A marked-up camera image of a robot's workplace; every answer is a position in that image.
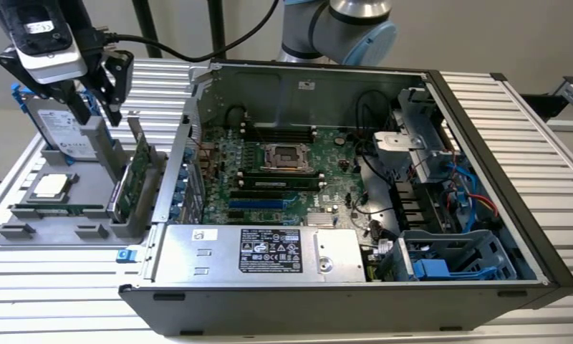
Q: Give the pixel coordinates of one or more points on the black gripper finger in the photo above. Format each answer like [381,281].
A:
[117,79]
[77,104]

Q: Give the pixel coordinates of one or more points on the Nvidia graphics card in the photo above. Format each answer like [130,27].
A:
[137,172]

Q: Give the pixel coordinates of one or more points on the hard disk in blue carrier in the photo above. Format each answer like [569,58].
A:
[53,132]

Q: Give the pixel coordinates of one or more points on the black stand pole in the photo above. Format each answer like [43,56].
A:
[149,28]
[218,28]

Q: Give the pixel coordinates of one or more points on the silver CPU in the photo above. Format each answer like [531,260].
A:
[50,186]

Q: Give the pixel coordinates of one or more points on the green RAM stick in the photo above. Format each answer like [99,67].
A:
[273,184]
[71,208]

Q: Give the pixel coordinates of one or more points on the black RAM slot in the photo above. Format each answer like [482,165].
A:
[279,139]
[282,174]
[279,127]
[279,135]
[279,131]

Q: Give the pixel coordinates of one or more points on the grey parts rack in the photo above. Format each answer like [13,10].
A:
[53,240]

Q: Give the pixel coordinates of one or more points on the CPU socket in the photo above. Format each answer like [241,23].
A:
[286,155]

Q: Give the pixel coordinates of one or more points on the long black expansion slot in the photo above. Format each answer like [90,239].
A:
[255,194]

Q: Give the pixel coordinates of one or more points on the blue case latch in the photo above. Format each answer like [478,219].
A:
[127,255]

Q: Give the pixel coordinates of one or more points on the short black expansion slot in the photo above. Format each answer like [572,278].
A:
[237,215]

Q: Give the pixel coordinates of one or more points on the blue expansion slot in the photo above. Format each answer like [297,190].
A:
[258,204]

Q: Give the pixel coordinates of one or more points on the green motherboard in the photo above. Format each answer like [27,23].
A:
[325,157]

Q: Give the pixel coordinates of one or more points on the coin battery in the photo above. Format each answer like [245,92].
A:
[341,139]

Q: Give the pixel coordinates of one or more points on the silver power supply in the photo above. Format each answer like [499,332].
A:
[221,258]

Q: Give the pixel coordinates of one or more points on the silver chipset heatsink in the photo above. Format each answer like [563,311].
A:
[323,218]

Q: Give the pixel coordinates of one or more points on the metal drive cage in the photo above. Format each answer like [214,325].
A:
[397,141]

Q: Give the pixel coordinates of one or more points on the blue bay carrier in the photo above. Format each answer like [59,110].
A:
[430,268]

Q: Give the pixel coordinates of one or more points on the grey disk bay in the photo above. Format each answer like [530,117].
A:
[483,251]

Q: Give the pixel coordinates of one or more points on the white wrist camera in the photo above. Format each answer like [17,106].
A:
[53,68]

